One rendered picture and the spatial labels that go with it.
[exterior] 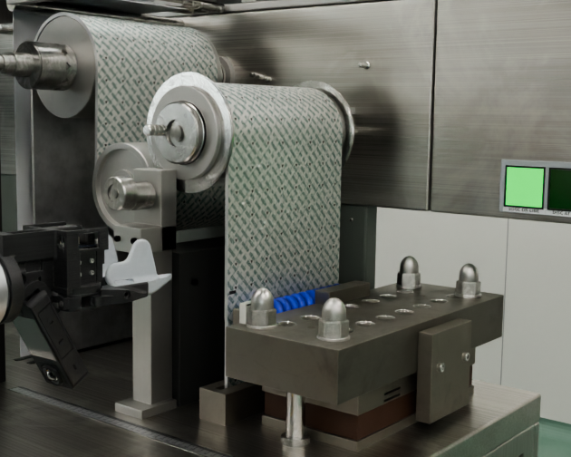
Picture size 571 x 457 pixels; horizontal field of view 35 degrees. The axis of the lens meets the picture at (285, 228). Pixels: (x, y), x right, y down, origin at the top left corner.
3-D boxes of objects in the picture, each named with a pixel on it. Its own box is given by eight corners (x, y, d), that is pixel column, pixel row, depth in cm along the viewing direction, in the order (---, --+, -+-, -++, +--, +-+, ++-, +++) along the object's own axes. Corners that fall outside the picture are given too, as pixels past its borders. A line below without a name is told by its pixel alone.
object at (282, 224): (224, 320, 110) (225, 169, 107) (335, 292, 128) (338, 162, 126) (227, 320, 109) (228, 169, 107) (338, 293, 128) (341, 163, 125)
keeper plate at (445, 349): (415, 421, 108) (418, 331, 107) (454, 401, 116) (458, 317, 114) (433, 425, 106) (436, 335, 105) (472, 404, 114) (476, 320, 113)
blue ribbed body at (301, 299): (233, 331, 110) (233, 303, 110) (334, 304, 127) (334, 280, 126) (255, 335, 108) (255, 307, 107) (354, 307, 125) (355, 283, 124)
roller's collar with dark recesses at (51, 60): (13, 89, 123) (12, 42, 122) (49, 91, 127) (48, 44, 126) (42, 89, 119) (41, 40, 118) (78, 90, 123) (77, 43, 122)
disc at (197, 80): (242, 178, 105) (159, 204, 114) (245, 178, 105) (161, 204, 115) (217, 55, 106) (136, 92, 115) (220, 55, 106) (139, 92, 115)
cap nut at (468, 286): (450, 296, 124) (450, 263, 123) (462, 291, 126) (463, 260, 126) (473, 299, 121) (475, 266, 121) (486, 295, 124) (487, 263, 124)
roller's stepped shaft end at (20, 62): (-20, 75, 117) (-21, 50, 116) (19, 77, 121) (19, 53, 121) (-5, 74, 115) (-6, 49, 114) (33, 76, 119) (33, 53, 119)
